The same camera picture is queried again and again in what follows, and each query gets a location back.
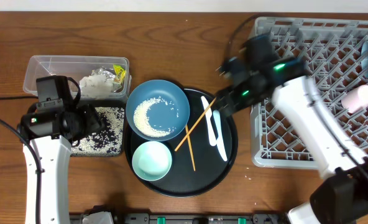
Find white napkin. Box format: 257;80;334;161
80;75;114;98

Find yellow foil wrapper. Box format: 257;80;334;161
91;65;126;92

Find blue plate with rice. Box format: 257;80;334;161
126;80;190;141

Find green bowl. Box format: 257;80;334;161
132;141;173;182

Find white cup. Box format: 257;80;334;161
341;85;368;113

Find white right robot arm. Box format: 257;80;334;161
214;57;368;223

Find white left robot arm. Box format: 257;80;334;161
18;100;104;223

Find grey dishwasher rack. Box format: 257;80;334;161
250;17;368;169

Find black rectangular tray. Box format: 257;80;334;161
71;100;125;157

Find white plastic spoon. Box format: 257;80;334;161
213;110;228;162

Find clear plastic bin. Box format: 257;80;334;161
23;55;131;103

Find round black tray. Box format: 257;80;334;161
124;88;238;197

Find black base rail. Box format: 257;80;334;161
70;205;289;224

